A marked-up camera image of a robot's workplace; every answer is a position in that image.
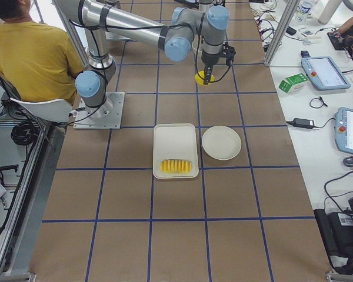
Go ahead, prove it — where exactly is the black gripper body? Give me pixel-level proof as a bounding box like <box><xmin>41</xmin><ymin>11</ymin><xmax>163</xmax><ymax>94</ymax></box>
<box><xmin>201</xmin><ymin>41</ymin><xmax>225</xmax><ymax>68</ymax></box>

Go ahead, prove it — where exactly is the yellow lemon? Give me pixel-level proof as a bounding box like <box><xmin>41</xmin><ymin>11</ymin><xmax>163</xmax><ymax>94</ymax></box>
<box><xmin>194</xmin><ymin>71</ymin><xmax>215</xmax><ymax>86</ymax></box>

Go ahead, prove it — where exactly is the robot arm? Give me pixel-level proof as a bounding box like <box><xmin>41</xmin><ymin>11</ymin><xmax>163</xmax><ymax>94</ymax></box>
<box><xmin>55</xmin><ymin>1</ymin><xmax>235</xmax><ymax>121</ymax></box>

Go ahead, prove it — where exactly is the cream round plate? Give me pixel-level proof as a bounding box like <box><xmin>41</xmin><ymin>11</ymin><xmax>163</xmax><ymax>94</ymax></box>
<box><xmin>202</xmin><ymin>126</ymin><xmax>242</xmax><ymax>160</ymax></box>

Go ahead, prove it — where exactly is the white rectangular tray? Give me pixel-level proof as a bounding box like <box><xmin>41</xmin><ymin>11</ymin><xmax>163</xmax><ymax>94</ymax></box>
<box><xmin>152</xmin><ymin>123</ymin><xmax>199</xmax><ymax>179</ymax></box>

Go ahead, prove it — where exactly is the green white carton box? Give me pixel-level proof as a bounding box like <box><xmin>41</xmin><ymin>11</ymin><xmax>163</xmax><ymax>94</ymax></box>
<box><xmin>278</xmin><ymin>73</ymin><xmax>309</xmax><ymax>93</ymax></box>

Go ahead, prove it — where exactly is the sliced yellow fruit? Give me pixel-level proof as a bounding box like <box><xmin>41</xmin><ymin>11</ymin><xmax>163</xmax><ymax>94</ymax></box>
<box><xmin>160</xmin><ymin>159</ymin><xmax>192</xmax><ymax>174</ymax></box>

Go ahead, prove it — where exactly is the black power adapter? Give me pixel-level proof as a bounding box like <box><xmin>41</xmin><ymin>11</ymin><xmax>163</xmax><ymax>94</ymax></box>
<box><xmin>293</xmin><ymin>118</ymin><xmax>315</xmax><ymax>129</ymax></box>

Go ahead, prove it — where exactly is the clear water bottle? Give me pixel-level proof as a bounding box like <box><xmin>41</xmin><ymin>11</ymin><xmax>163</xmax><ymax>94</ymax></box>
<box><xmin>295</xmin><ymin>0</ymin><xmax>312</xmax><ymax>24</ymax></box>

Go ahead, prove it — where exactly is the upper teach pendant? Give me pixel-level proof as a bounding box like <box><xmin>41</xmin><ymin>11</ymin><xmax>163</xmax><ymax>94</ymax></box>
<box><xmin>301</xmin><ymin>56</ymin><xmax>351</xmax><ymax>90</ymax></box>

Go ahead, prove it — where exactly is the teach pendant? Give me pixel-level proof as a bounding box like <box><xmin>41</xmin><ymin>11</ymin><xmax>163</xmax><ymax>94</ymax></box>
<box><xmin>335</xmin><ymin>107</ymin><xmax>353</xmax><ymax>154</ymax></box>
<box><xmin>301</xmin><ymin>56</ymin><xmax>351</xmax><ymax>90</ymax></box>

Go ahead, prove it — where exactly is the lower teach pendant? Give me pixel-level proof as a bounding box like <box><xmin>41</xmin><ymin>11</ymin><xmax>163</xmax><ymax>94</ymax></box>
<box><xmin>335</xmin><ymin>107</ymin><xmax>353</xmax><ymax>154</ymax></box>

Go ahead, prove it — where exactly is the white chair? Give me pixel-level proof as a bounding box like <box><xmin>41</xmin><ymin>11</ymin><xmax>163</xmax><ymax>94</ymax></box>
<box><xmin>10</xmin><ymin>98</ymin><xmax>72</xmax><ymax>123</ymax></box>

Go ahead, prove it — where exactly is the person in yellow shirt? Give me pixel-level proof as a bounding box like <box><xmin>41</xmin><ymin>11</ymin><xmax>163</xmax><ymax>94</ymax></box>
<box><xmin>0</xmin><ymin>1</ymin><xmax>83</xmax><ymax>104</ymax></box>

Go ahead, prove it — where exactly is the black box on desk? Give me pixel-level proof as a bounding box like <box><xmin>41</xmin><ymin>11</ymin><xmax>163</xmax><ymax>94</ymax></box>
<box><xmin>314</xmin><ymin>197</ymin><xmax>353</xmax><ymax>275</ymax></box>

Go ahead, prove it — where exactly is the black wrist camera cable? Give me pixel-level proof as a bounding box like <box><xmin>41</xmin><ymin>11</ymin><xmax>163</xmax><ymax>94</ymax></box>
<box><xmin>194</xmin><ymin>35</ymin><xmax>234</xmax><ymax>85</ymax></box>

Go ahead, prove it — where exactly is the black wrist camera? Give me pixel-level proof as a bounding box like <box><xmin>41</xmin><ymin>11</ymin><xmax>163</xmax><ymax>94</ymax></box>
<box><xmin>222</xmin><ymin>42</ymin><xmax>236</xmax><ymax>67</ymax></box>

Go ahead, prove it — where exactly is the aluminium frame post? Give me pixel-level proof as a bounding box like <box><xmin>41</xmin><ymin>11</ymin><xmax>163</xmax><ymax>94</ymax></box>
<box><xmin>264</xmin><ymin>0</ymin><xmax>299</xmax><ymax>66</ymax></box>

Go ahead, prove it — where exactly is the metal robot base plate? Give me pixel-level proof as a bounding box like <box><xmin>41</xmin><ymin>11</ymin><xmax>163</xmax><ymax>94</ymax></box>
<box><xmin>72</xmin><ymin>92</ymin><xmax>125</xmax><ymax>130</ymax></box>

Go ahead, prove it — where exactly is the small black looped cable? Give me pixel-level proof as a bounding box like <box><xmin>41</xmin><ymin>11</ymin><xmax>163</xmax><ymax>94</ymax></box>
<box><xmin>309</xmin><ymin>96</ymin><xmax>329</xmax><ymax>109</ymax></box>

